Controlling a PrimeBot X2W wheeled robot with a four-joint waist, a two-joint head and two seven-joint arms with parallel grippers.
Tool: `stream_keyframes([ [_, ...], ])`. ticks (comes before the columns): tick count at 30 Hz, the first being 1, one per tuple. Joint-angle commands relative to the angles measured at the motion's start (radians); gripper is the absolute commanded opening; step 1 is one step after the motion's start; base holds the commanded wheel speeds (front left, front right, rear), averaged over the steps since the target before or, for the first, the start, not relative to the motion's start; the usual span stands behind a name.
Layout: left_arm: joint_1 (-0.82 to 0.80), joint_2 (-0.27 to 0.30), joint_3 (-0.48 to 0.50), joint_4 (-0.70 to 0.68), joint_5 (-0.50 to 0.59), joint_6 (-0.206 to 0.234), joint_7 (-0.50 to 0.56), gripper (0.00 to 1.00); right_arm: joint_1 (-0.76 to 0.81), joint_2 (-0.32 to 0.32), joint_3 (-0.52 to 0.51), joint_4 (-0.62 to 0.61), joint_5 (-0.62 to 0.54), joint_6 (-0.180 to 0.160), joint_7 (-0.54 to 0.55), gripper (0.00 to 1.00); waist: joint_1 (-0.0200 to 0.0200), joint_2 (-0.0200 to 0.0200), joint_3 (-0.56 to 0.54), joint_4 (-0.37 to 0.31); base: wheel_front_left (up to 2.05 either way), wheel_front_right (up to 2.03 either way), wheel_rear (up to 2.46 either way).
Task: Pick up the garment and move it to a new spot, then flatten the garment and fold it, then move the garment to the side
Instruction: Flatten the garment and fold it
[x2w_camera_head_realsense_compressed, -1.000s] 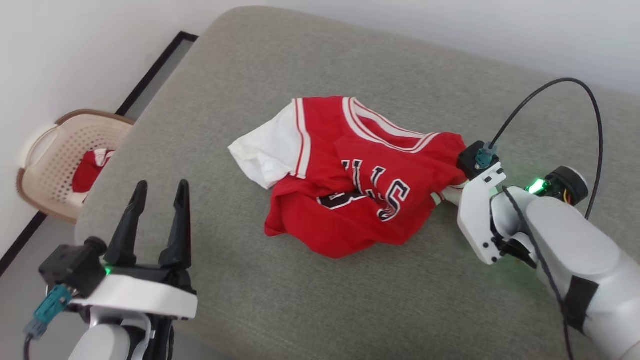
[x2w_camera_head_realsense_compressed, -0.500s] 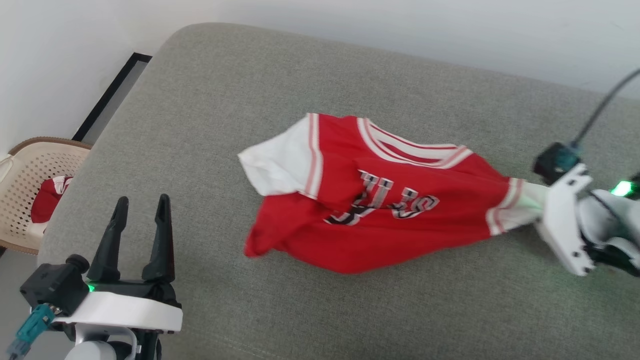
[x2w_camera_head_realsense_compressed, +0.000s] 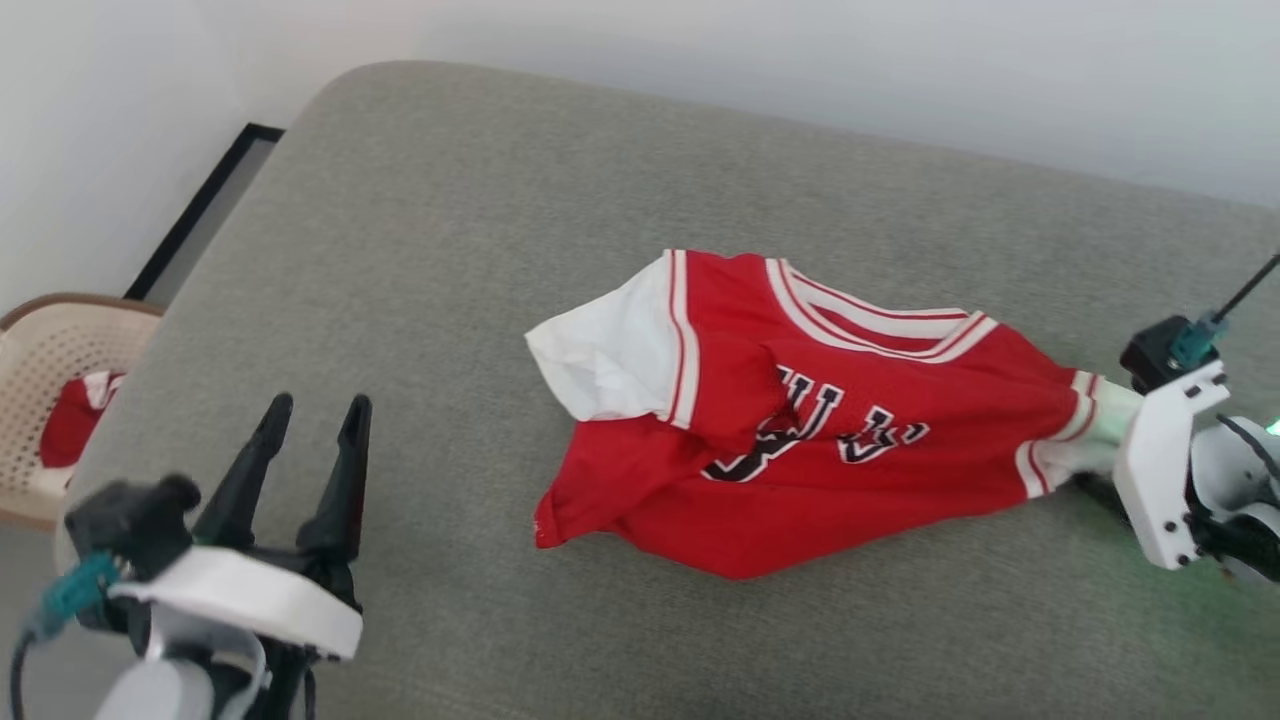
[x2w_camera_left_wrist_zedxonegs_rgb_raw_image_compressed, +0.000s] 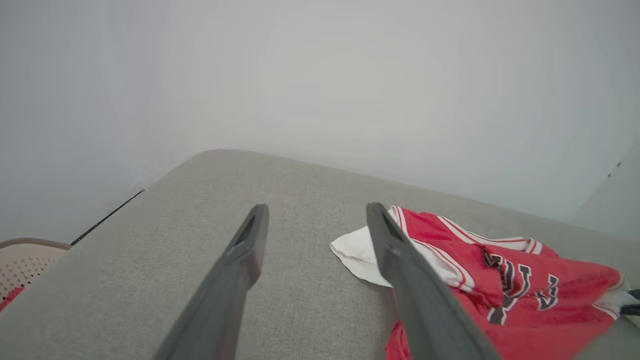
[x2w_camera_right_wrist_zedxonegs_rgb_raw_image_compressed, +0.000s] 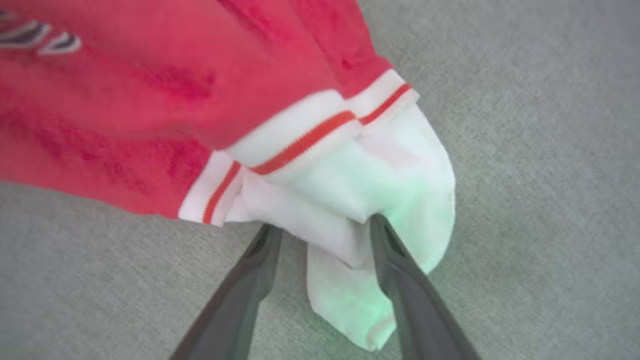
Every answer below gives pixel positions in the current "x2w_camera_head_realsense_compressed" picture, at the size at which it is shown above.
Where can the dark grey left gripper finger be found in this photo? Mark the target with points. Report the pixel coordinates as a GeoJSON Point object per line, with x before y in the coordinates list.
{"type": "Point", "coordinates": [245, 480]}
{"type": "Point", "coordinates": [338, 500]}

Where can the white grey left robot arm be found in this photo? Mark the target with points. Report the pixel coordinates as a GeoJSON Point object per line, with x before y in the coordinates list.
{"type": "Point", "coordinates": [150, 695]}

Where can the beige perforated laundry basket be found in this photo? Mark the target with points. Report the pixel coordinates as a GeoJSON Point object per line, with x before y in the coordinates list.
{"type": "Point", "coordinates": [40, 350]}

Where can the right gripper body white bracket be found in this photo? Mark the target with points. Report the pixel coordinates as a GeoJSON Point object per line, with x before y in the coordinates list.
{"type": "Point", "coordinates": [1155, 480]}

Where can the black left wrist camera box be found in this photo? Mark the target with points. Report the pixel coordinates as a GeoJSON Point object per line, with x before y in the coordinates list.
{"type": "Point", "coordinates": [130, 520]}

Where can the red and white crumpled garment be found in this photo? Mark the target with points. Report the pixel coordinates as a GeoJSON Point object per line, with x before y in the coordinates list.
{"type": "Point", "coordinates": [70, 420]}

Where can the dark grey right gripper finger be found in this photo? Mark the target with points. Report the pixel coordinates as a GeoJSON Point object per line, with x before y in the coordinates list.
{"type": "Point", "coordinates": [1100, 495]}

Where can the black framed grey panel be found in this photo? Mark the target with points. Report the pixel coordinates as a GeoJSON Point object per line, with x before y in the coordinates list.
{"type": "Point", "coordinates": [195, 212]}

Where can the red basketball jersey white sleeves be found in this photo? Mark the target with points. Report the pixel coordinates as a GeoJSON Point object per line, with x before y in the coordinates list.
{"type": "Point", "coordinates": [900, 470]}

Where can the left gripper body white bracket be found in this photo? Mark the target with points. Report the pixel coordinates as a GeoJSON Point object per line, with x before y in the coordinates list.
{"type": "Point", "coordinates": [250, 595]}

